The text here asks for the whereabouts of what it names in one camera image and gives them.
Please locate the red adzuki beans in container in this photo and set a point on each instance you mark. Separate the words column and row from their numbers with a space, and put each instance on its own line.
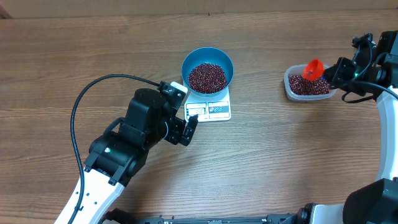
column 301, row 86

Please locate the teal blue bowl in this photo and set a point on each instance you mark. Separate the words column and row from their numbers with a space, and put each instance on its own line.
column 207, row 55

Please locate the orange measuring scoop blue handle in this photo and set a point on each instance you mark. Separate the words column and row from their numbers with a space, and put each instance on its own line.
column 313, row 70

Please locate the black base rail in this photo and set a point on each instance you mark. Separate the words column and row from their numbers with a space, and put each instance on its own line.
column 217, row 220

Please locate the white digital kitchen scale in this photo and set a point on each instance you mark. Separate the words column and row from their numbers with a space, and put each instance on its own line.
column 208, row 108

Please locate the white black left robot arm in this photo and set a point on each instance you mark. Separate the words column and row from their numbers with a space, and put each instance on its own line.
column 121, row 151

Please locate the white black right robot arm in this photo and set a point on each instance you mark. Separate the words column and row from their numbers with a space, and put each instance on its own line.
column 376, row 202

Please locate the red adzuki beans in bowl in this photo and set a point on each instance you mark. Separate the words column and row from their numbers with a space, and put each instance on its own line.
column 207, row 78

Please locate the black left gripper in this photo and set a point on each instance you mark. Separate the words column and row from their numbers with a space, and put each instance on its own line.
column 176, row 137

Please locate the clear plastic bean container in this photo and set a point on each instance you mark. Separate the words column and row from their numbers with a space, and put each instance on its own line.
column 298, row 70

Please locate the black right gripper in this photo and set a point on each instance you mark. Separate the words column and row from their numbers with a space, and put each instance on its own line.
column 342, row 73

